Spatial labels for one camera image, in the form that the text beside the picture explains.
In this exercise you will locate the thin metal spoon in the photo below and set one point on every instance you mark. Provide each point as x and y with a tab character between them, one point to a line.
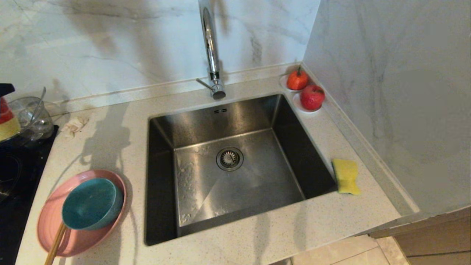
39	103

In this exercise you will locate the orange dish soap bottle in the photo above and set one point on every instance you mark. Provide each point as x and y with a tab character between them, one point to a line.
7	129

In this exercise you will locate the round metal drain strainer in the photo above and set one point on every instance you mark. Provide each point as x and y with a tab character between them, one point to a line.
230	159

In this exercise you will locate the crumpled white tissue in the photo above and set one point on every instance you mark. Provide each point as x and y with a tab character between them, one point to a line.
75	125

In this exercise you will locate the red toy tomato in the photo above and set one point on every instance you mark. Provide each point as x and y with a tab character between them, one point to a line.
297	81

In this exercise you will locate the red toy apple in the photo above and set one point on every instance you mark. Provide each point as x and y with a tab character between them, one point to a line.
312	97

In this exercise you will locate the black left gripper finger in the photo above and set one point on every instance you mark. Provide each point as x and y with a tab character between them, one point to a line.
5	89

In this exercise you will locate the chrome gooseneck faucet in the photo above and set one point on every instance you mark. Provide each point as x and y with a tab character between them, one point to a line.
211	55

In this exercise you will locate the black induction cooktop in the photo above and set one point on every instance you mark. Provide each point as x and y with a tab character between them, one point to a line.
22	184

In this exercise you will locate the pink plate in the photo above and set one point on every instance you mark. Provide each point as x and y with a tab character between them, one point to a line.
49	221

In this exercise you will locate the small white dish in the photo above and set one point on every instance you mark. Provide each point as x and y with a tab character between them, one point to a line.
297	105
283	83

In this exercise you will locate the light wooden cabinet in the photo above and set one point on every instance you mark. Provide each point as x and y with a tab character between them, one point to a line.
434	239

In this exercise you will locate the clear glass cup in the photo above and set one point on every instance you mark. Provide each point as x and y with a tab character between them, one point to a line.
44	127

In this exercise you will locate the stainless steel sink basin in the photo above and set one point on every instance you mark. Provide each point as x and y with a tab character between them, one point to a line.
257	176

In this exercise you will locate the yellow sponge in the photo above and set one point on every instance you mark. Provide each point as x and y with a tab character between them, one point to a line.
346	176

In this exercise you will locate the teal bowl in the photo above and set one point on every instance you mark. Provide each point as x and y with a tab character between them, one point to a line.
90	202

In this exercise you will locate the clear glass bowl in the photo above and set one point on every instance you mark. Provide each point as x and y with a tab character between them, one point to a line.
25	110

